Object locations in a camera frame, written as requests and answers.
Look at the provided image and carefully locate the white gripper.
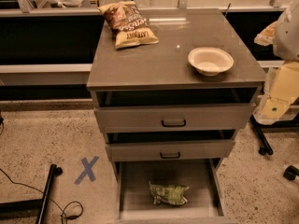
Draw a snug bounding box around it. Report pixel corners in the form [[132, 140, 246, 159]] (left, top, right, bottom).
[[254, 21, 299, 119]]

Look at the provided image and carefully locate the green jalapeno chip bag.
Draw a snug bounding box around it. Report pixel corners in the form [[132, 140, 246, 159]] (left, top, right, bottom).
[[149, 182, 189, 206]]

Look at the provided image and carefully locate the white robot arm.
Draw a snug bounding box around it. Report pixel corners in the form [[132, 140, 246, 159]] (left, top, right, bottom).
[[254, 0, 299, 124]]

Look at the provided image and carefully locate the grey top drawer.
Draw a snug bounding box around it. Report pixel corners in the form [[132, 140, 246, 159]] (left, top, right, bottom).
[[94, 104, 255, 133]]

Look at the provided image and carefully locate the grey drawer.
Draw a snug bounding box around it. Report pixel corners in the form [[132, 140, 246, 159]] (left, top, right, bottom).
[[106, 140, 235, 162], [94, 104, 255, 133], [114, 160, 238, 224]]

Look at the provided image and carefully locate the grey drawer cabinet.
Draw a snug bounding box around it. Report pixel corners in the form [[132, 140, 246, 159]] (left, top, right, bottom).
[[87, 9, 264, 146]]

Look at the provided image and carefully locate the brown yellow chip bag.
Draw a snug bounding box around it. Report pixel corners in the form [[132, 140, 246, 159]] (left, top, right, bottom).
[[98, 1, 159, 49]]

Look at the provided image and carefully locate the grey bottom drawer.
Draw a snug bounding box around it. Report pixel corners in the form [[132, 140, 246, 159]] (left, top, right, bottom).
[[114, 160, 238, 224]]

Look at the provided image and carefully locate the grey middle drawer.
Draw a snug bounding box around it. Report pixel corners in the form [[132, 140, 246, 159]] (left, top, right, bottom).
[[106, 140, 235, 162]]

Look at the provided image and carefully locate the black stand leg right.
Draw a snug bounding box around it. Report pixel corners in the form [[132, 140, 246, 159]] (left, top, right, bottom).
[[249, 114, 299, 156]]

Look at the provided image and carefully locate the black stand leg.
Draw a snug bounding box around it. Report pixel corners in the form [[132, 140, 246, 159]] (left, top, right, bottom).
[[0, 164, 63, 224], [249, 114, 299, 156]]

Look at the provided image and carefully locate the white paper bowl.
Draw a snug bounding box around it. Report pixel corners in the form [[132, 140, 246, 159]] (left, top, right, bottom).
[[188, 47, 235, 77]]

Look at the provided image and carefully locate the black caster wheel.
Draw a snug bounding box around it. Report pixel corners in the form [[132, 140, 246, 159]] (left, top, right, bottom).
[[283, 165, 299, 181]]

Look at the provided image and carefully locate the blue tape cross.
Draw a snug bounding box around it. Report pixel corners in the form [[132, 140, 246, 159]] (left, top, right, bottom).
[[75, 156, 99, 185]]

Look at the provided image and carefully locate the black stand leg left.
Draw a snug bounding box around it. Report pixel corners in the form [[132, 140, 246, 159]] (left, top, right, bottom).
[[0, 164, 63, 224]]

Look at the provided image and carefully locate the black cable on floor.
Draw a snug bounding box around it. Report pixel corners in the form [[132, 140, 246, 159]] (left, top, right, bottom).
[[0, 167, 84, 221]]

